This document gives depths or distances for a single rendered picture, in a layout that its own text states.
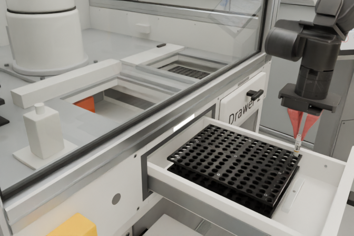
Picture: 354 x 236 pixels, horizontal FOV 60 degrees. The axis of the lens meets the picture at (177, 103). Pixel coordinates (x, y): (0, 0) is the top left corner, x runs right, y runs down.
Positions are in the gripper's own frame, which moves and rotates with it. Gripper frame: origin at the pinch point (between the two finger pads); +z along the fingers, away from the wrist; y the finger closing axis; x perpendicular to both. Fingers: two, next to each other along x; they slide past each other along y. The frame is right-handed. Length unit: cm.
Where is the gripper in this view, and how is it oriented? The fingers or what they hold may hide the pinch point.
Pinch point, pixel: (300, 135)
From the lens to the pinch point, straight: 67.0
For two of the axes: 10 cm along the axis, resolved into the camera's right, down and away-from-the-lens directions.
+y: -8.3, -2.7, 4.9
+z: -0.4, 9.0, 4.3
